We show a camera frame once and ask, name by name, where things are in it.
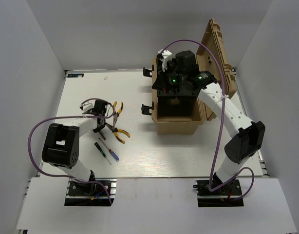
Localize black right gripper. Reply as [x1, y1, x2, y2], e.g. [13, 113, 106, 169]
[152, 63, 187, 93]

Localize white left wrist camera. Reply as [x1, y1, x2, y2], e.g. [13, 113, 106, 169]
[80, 103, 94, 114]

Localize dark blue table label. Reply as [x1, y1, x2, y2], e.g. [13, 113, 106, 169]
[67, 74, 84, 78]

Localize red blue handled screwdriver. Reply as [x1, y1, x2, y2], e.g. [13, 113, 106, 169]
[99, 138, 119, 162]

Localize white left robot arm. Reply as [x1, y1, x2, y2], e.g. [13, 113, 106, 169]
[42, 100, 109, 195]

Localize yellow combination pliers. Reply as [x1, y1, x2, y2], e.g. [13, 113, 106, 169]
[105, 123, 131, 144]

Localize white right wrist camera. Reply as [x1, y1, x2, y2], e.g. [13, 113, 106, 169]
[156, 49, 172, 72]

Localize black green precision screwdriver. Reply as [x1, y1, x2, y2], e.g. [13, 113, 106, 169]
[94, 142, 111, 165]

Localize yellow needle-nose pliers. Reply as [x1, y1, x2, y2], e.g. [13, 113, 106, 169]
[113, 101, 124, 126]

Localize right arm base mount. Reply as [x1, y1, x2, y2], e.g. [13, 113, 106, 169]
[192, 179, 244, 208]

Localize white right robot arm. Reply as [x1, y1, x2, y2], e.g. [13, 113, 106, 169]
[152, 50, 265, 195]

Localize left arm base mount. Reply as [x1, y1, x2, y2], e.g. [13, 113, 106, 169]
[64, 179, 117, 207]

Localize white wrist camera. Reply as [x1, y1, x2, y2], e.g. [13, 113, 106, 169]
[80, 103, 94, 114]
[156, 49, 172, 72]

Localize tan plastic toolbox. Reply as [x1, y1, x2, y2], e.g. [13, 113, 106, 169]
[141, 19, 236, 135]

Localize black toolbox inner tray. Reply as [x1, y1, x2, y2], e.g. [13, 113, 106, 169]
[157, 56, 200, 99]

